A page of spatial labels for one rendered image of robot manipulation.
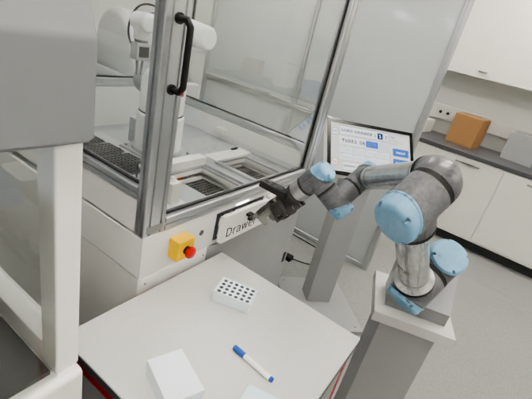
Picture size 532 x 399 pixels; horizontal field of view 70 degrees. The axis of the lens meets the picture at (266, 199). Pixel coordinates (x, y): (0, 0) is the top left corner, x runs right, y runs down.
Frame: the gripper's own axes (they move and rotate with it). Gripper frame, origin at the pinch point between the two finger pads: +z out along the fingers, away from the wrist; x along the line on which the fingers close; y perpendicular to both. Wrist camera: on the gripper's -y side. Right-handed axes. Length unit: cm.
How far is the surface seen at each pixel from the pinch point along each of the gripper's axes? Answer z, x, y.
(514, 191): -33, 288, 83
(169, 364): -4, -62, 24
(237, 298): 0.8, -29.0, 21.2
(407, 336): -17, 15, 66
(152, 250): 6.7, -42.9, -4.4
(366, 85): -16, 164, -50
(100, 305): 42, -47, -1
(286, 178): -0.7, 30.6, -9.1
